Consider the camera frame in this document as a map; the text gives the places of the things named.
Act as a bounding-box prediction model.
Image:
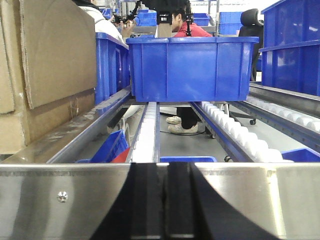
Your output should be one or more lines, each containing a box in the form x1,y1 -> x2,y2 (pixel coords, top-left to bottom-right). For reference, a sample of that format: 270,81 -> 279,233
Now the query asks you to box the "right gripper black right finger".
165,162 -> 276,240

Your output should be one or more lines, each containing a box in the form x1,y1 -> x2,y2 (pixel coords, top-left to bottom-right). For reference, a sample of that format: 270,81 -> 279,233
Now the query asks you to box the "blue plastic bin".
95,32 -> 130,105
127,36 -> 259,103
260,0 -> 320,96

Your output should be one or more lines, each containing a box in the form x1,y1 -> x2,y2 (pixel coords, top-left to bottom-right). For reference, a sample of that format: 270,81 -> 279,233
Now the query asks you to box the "blue bin lower middle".
160,156 -> 217,163

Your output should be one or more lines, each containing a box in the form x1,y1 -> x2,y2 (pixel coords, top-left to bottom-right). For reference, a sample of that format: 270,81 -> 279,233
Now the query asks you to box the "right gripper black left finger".
90,163 -> 164,240

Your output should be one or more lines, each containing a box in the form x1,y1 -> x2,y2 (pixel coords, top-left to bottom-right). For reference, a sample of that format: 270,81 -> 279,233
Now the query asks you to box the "red snack package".
111,147 -> 130,163

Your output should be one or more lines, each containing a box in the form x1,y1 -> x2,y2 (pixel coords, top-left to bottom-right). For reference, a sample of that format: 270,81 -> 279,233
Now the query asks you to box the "blue bin lower right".
281,147 -> 320,163

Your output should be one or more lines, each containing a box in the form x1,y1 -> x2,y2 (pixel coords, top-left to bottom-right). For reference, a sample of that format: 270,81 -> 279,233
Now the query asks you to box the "blue bin lower left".
75,129 -> 130,164

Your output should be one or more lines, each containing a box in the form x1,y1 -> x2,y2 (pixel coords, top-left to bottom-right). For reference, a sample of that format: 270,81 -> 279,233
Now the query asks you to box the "white roller track middle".
190,102 -> 287,163

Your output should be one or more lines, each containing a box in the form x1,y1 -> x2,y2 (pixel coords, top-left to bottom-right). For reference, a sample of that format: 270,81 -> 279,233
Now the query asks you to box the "person in red jacket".
166,6 -> 212,135

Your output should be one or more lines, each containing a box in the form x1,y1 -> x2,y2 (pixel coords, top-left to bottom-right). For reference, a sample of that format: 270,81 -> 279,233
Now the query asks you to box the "white roller track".
125,102 -> 160,164
230,97 -> 320,152
190,102 -> 287,163

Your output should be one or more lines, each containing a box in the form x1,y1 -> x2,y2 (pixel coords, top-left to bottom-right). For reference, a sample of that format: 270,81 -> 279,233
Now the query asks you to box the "person in white jacket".
73,0 -> 136,44

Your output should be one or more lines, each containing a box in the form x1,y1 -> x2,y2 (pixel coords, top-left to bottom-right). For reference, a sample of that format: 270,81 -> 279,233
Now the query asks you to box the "brown cardboard carton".
0,0 -> 97,155

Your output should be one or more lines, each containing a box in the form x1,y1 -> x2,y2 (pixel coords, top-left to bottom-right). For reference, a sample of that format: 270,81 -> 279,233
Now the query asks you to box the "blue plastic bin centre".
127,36 -> 259,103

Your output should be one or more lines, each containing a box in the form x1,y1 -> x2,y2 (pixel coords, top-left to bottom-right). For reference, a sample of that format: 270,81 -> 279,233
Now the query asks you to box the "steel side rail left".
0,86 -> 132,167

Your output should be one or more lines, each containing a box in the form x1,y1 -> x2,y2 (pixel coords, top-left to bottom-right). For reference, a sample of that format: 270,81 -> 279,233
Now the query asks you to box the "blue plastic bin right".
260,0 -> 320,96

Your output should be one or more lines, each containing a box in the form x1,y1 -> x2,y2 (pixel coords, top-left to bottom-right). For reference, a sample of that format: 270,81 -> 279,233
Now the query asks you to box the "white roller track left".
125,102 -> 160,164

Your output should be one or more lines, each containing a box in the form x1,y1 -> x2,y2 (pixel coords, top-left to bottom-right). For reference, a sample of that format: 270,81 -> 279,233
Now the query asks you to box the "white roller track right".
230,97 -> 320,152

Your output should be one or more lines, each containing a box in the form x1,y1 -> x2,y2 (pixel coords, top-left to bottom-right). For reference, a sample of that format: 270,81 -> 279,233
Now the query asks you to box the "blue plastic bin left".
95,32 -> 130,105

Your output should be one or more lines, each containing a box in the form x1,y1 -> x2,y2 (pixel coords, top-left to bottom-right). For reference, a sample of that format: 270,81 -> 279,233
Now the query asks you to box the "black office chair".
238,8 -> 264,81

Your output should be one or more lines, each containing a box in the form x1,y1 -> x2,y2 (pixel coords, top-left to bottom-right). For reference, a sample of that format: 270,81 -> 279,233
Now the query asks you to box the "stainless steel shelf front rail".
0,162 -> 320,240

